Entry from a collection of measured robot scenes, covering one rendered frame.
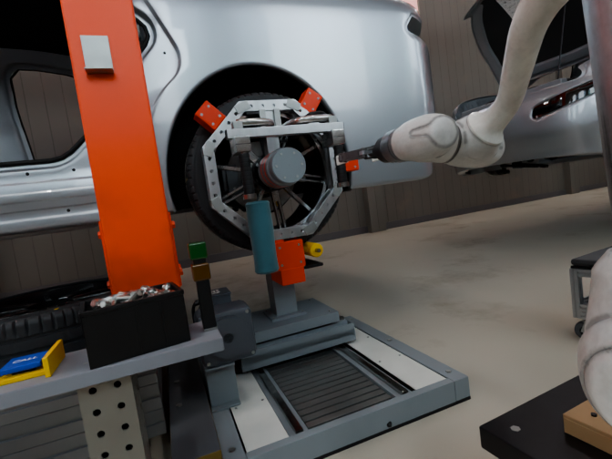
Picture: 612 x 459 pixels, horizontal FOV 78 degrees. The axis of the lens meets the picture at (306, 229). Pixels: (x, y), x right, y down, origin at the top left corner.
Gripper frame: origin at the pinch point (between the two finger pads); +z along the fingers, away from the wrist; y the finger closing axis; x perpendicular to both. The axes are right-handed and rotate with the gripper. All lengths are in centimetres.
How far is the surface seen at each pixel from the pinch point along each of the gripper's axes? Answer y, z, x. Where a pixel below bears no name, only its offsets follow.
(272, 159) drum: -22.8, 18.3, 4.2
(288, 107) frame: -9.2, 32.5, 25.6
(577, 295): 88, -7, -64
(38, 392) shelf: -88, -26, -40
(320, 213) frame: -1.6, 32.7, -17.5
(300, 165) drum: -13.0, 18.2, 1.4
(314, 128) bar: -7.5, 13.7, 13.0
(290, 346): -21, 35, -69
